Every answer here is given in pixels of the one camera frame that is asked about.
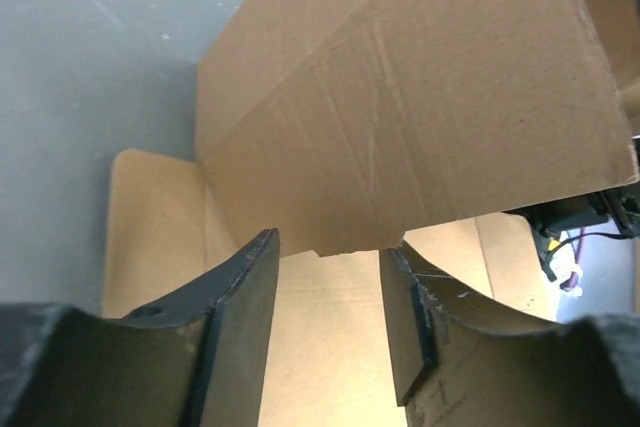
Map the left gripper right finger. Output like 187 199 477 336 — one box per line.
379 245 639 426

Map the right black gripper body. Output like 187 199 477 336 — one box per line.
504 0 640 268

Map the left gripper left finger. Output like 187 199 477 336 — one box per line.
1 229 279 426

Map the brown cardboard box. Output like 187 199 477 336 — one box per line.
103 0 639 426

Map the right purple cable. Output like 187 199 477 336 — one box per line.
559 226 586 293

